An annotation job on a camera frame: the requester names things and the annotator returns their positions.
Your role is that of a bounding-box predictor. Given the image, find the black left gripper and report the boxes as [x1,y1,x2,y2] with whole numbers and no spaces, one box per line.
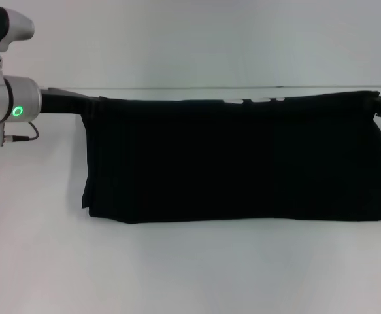
[38,87,102,118]

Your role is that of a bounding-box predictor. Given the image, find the black t-shirt with white print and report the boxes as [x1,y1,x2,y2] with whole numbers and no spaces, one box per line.
[80,90,381,226]

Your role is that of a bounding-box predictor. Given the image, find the left gripper thin black cable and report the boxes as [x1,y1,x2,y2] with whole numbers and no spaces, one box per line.
[0,121,39,147]

